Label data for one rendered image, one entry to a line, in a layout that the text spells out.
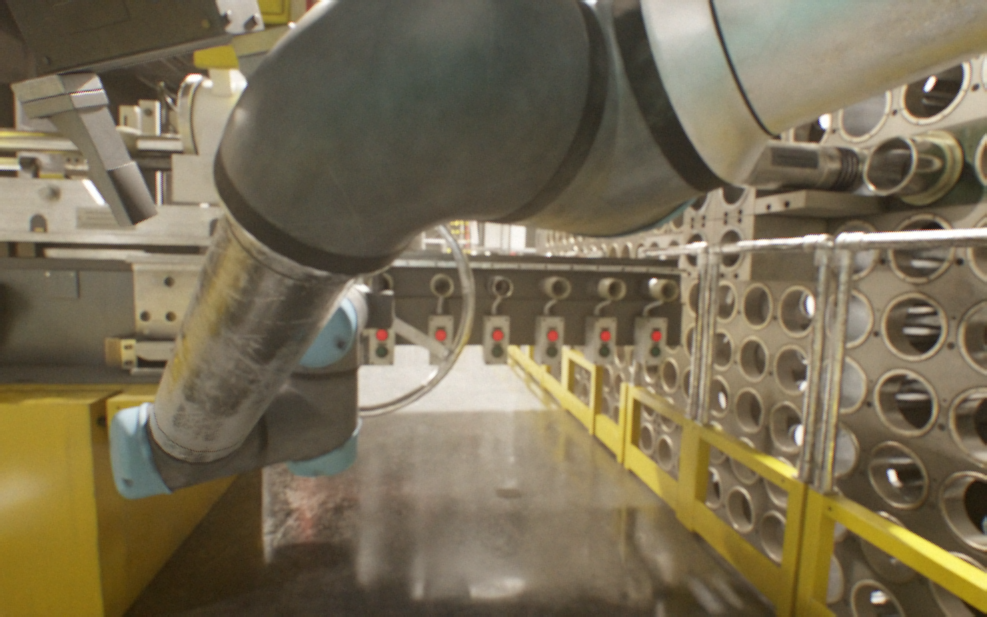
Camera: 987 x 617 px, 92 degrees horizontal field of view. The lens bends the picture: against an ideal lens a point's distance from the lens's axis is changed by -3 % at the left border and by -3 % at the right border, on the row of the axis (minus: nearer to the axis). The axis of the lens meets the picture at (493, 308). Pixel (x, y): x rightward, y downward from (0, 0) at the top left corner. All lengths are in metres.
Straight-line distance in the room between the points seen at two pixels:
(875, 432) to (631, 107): 2.30
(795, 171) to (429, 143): 2.10
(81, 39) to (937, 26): 0.42
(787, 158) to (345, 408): 1.95
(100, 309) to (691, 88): 1.79
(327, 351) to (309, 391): 0.05
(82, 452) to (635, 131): 1.42
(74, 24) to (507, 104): 0.28
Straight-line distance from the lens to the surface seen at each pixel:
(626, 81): 0.23
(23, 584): 1.71
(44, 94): 0.44
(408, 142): 0.19
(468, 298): 0.81
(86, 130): 0.43
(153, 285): 1.76
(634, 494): 2.23
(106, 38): 0.39
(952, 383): 2.26
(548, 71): 0.20
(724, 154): 0.25
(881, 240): 1.33
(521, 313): 1.59
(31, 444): 1.55
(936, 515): 2.38
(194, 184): 1.68
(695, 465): 1.93
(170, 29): 0.37
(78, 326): 1.92
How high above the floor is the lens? 0.92
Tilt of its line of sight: 5 degrees down
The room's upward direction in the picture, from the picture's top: 2 degrees clockwise
